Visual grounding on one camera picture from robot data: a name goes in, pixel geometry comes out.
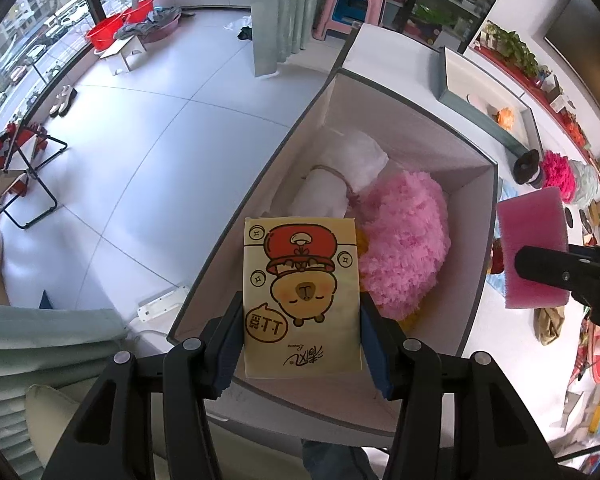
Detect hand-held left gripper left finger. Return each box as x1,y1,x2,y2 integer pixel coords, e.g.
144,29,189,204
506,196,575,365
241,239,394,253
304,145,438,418
40,292,246,480

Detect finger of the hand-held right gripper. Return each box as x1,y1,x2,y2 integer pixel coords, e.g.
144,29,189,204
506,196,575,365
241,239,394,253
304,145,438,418
512,245,600,292

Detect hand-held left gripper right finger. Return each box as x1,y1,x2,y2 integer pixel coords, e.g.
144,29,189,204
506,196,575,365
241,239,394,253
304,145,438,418
360,292,573,480

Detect large pink sponge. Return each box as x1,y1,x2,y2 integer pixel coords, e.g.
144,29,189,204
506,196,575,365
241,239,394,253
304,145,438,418
496,187,571,310

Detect pink fluffy chenille cloth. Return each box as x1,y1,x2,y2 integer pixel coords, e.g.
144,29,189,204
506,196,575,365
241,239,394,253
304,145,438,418
349,169,451,322

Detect large grey box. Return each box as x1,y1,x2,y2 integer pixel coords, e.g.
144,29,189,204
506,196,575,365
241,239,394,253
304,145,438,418
167,69,499,447

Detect white towel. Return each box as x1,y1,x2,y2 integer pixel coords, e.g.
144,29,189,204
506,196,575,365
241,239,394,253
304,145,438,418
291,129,389,219

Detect tan cloth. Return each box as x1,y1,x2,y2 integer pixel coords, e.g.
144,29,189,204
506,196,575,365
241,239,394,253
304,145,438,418
533,304,566,346

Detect white power strip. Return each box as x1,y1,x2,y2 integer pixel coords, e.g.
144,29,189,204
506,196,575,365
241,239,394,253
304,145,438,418
136,284,191,322

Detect pile of colourful packets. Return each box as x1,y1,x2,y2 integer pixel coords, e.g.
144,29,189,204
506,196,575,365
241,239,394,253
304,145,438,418
560,320,600,441

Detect magenta fluffy yarn bundle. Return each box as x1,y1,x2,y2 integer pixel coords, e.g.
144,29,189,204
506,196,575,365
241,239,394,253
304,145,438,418
539,149,579,202

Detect pale green bath pouf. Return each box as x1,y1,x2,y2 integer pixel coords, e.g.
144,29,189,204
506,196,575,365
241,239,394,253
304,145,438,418
570,159,600,204

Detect person's jeans legs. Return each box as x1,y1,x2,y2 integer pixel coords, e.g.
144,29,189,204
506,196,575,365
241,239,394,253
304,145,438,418
300,439,382,480

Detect red shelf with small items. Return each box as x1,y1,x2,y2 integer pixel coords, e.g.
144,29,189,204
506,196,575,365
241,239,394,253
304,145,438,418
472,20,600,181

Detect shallow grey box lid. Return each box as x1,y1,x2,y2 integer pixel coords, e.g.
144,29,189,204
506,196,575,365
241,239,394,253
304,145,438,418
437,47,544,157

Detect pale green curtain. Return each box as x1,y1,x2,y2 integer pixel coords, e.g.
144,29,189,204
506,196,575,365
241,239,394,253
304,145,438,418
0,301,131,466

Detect green potted plant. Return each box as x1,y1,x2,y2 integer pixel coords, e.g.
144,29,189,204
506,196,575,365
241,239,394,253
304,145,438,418
484,21,539,77

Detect black folding chair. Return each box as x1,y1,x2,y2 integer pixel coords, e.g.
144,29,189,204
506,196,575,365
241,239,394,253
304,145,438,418
0,122,69,230

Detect pair of pale shoes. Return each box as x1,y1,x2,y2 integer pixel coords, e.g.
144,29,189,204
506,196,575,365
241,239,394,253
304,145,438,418
49,84,79,119

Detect small white stool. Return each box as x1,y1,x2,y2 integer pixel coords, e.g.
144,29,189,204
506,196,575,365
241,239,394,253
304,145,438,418
99,34,149,74

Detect pink plastic stool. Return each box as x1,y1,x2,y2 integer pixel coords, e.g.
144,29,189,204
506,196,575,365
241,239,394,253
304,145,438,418
312,0,389,44

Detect pink basin with clothes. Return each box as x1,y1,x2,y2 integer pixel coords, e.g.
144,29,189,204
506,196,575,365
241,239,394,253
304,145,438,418
114,6,184,44

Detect red plastic basin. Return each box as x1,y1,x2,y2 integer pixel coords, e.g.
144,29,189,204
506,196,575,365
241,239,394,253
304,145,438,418
85,14,126,51
121,0,156,24

